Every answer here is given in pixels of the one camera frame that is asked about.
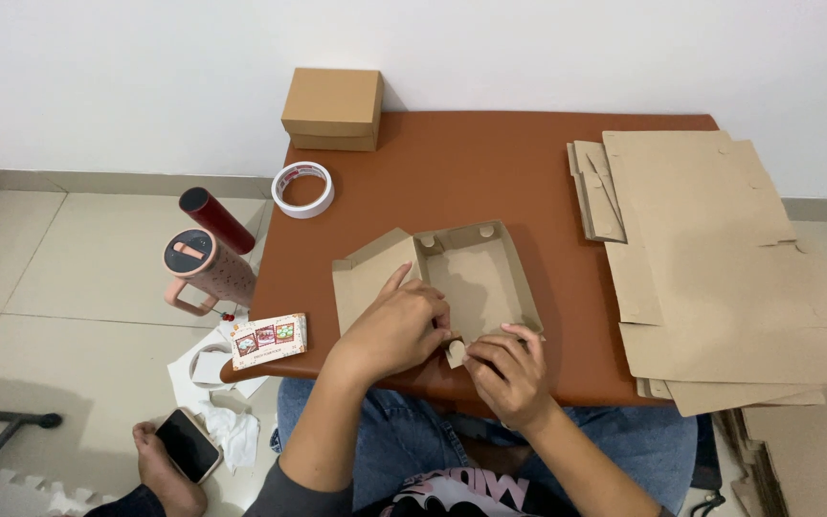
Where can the person's right hand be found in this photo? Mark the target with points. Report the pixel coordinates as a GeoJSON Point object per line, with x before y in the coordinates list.
{"type": "Point", "coordinates": [510, 380]}

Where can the person's left hand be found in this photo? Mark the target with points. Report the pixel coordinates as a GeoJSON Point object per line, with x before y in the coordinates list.
{"type": "Point", "coordinates": [392, 330]}

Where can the person's right fingers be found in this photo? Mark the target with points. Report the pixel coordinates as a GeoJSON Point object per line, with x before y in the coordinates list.
{"type": "Point", "coordinates": [503, 348]}

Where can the half-folded cardboard box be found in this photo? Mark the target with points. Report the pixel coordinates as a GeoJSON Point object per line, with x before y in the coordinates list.
{"type": "Point", "coordinates": [474, 280]}

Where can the person's blue jeans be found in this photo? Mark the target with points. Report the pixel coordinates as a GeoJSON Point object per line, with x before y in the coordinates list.
{"type": "Point", "coordinates": [399, 438]}

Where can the person's printed dark shirt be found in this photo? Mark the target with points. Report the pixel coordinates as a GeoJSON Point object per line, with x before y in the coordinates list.
{"type": "Point", "coordinates": [456, 495]}

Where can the small stack folded cardboard blanks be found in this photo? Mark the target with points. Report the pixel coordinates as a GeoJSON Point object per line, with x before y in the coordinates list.
{"type": "Point", "coordinates": [596, 194]}

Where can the large stack flat cardboard sheets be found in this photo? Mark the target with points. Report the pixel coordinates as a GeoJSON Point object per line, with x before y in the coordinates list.
{"type": "Point", "coordinates": [715, 273]}

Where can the small printed card box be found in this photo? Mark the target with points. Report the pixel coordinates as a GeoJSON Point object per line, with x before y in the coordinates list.
{"type": "Point", "coordinates": [268, 341]}

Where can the white tape roll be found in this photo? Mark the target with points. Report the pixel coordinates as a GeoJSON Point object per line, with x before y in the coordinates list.
{"type": "Point", "coordinates": [304, 208]}

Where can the crumpled white tissue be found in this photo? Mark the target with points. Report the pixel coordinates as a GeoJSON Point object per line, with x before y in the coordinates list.
{"type": "Point", "coordinates": [235, 434]}

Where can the closed brown cardboard box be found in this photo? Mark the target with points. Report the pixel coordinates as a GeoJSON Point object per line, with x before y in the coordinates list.
{"type": "Point", "coordinates": [332, 108]}

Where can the dark red cylinder bottle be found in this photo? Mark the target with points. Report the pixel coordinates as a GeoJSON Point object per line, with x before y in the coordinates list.
{"type": "Point", "coordinates": [218, 221]}

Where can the white paper scraps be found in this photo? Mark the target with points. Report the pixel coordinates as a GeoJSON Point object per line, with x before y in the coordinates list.
{"type": "Point", "coordinates": [187, 377]}

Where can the heap of cardboard on floor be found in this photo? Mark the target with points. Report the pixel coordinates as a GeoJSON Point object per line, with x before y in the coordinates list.
{"type": "Point", "coordinates": [808, 467]}

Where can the phone with beige case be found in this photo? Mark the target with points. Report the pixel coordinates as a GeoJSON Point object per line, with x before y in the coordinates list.
{"type": "Point", "coordinates": [187, 445]}

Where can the white foam puzzle mat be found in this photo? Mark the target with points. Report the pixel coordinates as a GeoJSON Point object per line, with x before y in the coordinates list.
{"type": "Point", "coordinates": [4, 499]}

